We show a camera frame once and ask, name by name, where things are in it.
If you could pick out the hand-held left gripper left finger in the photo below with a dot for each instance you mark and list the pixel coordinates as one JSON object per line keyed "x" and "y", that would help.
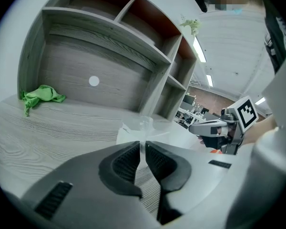
{"x": 85, "y": 187}

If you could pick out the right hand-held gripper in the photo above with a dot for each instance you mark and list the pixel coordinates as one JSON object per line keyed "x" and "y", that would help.
{"x": 246, "y": 113}

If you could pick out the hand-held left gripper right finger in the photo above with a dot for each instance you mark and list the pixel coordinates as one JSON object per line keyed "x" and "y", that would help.
{"x": 205, "y": 180}

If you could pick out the white tissues pack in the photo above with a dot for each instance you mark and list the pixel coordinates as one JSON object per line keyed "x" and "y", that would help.
{"x": 138, "y": 130}

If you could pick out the grey wooden desk with hutch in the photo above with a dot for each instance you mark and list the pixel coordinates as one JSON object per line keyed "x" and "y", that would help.
{"x": 97, "y": 56}

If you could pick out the person's right forearm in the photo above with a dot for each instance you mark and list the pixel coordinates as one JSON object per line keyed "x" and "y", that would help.
{"x": 259, "y": 130}

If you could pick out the grey wood-grain tabletop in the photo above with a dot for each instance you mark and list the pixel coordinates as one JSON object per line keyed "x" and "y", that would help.
{"x": 50, "y": 132}

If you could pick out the person's right hand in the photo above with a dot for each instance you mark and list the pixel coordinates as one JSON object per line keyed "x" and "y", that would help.
{"x": 211, "y": 142}

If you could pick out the ceiling light panel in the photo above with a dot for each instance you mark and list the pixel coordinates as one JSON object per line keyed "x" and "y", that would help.
{"x": 260, "y": 100}
{"x": 209, "y": 80}
{"x": 199, "y": 49}

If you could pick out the green cloth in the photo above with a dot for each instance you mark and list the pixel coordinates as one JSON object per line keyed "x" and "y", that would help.
{"x": 43, "y": 94}

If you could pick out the green leafy plant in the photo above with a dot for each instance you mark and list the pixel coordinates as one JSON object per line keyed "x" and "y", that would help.
{"x": 191, "y": 24}

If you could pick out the person's black patterned shirt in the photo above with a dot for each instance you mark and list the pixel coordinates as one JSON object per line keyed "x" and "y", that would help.
{"x": 275, "y": 27}

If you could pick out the black head-mounted camera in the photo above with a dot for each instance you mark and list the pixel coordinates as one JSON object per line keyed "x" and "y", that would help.
{"x": 201, "y": 0}

